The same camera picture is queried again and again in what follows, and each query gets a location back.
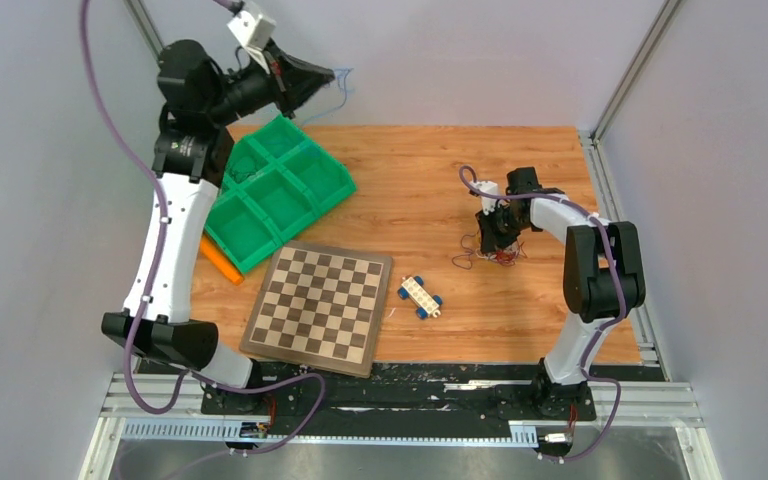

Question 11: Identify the dark purple wire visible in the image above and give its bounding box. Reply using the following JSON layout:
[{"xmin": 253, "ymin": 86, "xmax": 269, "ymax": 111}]
[{"xmin": 451, "ymin": 231, "xmax": 485, "ymax": 272}]

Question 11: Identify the black wire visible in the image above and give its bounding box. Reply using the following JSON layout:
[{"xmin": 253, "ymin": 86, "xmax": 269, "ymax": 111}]
[{"xmin": 224, "ymin": 155, "xmax": 263, "ymax": 187}]

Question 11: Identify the orange cylinder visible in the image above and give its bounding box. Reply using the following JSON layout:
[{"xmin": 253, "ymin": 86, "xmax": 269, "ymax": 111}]
[{"xmin": 199, "ymin": 234, "xmax": 244, "ymax": 286}]

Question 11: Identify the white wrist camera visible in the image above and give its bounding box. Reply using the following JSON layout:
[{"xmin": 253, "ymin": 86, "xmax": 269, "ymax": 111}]
[
  {"xmin": 472, "ymin": 181, "xmax": 502, "ymax": 216},
  {"xmin": 227, "ymin": 1, "xmax": 276, "ymax": 71}
]

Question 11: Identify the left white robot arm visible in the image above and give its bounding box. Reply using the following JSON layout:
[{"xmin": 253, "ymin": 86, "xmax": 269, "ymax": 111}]
[{"xmin": 101, "ymin": 39, "xmax": 335, "ymax": 414}]

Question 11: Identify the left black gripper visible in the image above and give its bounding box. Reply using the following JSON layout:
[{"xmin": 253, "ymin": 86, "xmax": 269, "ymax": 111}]
[{"xmin": 204, "ymin": 38, "xmax": 333, "ymax": 127}]

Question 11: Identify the white blue toy car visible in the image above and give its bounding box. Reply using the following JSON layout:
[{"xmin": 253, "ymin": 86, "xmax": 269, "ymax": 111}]
[{"xmin": 397, "ymin": 276, "xmax": 443, "ymax": 320}]

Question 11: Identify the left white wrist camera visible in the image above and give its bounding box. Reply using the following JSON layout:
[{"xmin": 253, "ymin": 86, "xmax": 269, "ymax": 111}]
[{"xmin": 227, "ymin": 1, "xmax": 276, "ymax": 71}]

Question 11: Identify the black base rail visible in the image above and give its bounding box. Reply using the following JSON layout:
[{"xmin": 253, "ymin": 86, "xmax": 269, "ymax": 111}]
[{"xmin": 138, "ymin": 357, "xmax": 667, "ymax": 439}]

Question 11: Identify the wooden chessboard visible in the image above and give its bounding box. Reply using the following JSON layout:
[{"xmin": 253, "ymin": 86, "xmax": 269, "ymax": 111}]
[{"xmin": 239, "ymin": 241, "xmax": 393, "ymax": 378}]

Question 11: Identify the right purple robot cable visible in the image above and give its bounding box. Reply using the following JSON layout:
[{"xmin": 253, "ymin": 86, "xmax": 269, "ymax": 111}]
[{"xmin": 458, "ymin": 165, "xmax": 624, "ymax": 463}]

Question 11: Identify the grey slotted cable duct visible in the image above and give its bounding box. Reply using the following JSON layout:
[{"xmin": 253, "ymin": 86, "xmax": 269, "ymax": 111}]
[{"xmin": 120, "ymin": 418, "xmax": 539, "ymax": 448}]

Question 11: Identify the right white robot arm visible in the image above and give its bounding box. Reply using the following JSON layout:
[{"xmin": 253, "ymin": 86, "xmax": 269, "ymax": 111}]
[{"xmin": 459, "ymin": 167, "xmax": 646, "ymax": 419}]

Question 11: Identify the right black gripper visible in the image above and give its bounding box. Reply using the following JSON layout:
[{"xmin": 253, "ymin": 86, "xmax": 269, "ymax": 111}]
[{"xmin": 477, "ymin": 203, "xmax": 530, "ymax": 254}]

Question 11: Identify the red wire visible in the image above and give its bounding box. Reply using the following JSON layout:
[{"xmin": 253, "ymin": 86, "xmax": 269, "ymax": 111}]
[{"xmin": 486, "ymin": 243, "xmax": 528, "ymax": 268}]

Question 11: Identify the green compartment tray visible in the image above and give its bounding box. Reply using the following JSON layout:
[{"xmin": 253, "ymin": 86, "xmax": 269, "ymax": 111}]
[{"xmin": 205, "ymin": 115, "xmax": 356, "ymax": 274}]

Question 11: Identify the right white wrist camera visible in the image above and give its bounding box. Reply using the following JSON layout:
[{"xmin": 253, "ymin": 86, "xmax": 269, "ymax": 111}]
[{"xmin": 472, "ymin": 181, "xmax": 502, "ymax": 216}]

